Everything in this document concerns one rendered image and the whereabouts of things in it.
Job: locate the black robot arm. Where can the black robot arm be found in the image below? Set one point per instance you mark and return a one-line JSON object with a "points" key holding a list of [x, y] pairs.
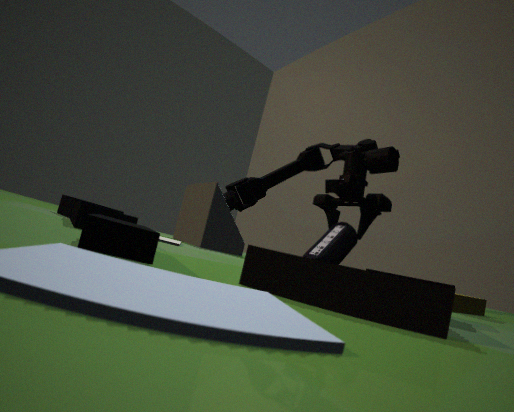
{"points": [[364, 156]]}

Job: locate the light grey flat panel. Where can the light grey flat panel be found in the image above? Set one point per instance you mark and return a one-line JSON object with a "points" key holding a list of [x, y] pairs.
{"points": [[78, 280]]}

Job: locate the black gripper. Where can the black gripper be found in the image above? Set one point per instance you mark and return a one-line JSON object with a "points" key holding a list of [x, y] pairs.
{"points": [[370, 207]]}

